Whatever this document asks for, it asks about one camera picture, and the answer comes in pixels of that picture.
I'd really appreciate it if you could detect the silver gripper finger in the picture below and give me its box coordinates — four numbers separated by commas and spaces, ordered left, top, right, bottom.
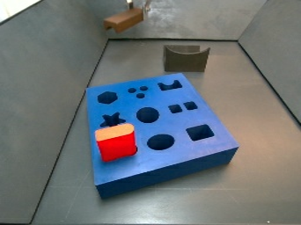
126, 0, 134, 9
142, 0, 152, 13

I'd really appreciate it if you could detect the brown arch block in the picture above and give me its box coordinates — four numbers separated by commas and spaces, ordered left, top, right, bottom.
103, 8, 144, 33

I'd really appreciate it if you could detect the dark grey curved fixture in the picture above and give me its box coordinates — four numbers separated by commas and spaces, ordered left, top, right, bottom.
164, 45, 211, 72

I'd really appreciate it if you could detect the blue foam shape-sorter board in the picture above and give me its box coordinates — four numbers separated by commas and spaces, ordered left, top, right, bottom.
86, 73, 239, 198

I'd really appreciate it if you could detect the red block with tan top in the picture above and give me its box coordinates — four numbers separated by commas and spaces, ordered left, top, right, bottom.
95, 123, 137, 162

